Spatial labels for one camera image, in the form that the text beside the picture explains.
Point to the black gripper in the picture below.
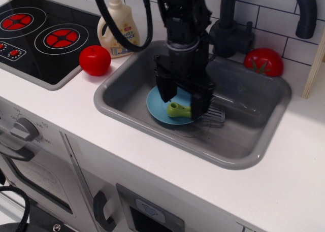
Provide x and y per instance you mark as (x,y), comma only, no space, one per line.
(186,69)

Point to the green handled grey spatula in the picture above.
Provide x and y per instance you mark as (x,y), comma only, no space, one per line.
(176,110)

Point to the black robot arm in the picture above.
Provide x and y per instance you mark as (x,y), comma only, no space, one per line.
(186,22)

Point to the blue plate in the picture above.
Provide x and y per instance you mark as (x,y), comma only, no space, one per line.
(158,108)

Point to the grey toy sink basin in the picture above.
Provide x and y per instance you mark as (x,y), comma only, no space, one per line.
(253,103)

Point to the dark grey toy faucet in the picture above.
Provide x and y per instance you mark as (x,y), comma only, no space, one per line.
(227,39)

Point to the red toy tomato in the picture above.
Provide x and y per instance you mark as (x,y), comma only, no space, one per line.
(264,61)

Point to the red toy apple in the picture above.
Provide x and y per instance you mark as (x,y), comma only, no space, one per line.
(95,60)

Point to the cream detergent bottle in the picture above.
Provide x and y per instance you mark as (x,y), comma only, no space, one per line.
(122,16)

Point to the grey dishwasher control panel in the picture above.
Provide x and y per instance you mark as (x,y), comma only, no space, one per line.
(143,215)

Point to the wooden side panel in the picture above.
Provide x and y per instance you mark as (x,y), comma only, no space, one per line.
(318,59)

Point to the black toy stove top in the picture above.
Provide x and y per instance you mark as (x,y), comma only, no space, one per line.
(41,40)

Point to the grey oven knob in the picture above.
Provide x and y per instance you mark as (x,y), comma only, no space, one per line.
(24,130)

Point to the toy oven door window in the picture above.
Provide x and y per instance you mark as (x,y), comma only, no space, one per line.
(43,180)

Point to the dark grey cabinet handle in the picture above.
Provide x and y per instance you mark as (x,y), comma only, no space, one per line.
(99,201)

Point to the grey oven door handle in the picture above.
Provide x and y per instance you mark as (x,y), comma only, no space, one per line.
(15,148)

